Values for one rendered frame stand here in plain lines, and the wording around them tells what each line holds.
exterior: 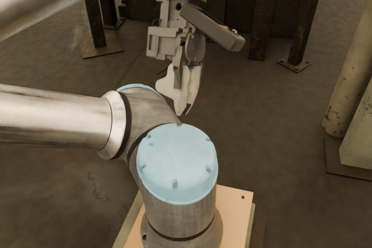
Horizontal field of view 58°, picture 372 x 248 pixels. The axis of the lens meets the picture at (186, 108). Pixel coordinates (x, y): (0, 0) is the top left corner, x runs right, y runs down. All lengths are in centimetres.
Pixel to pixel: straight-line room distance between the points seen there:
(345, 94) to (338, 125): 13
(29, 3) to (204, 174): 38
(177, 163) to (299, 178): 66
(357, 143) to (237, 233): 55
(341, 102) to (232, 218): 62
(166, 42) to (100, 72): 105
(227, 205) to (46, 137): 46
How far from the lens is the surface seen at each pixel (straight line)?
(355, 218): 117
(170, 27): 58
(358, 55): 118
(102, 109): 70
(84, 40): 188
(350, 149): 123
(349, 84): 123
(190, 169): 59
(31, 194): 121
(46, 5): 41
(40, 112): 65
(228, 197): 89
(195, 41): 59
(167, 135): 64
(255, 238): 102
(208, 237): 75
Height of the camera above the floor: 91
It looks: 42 degrees down
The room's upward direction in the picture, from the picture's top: straight up
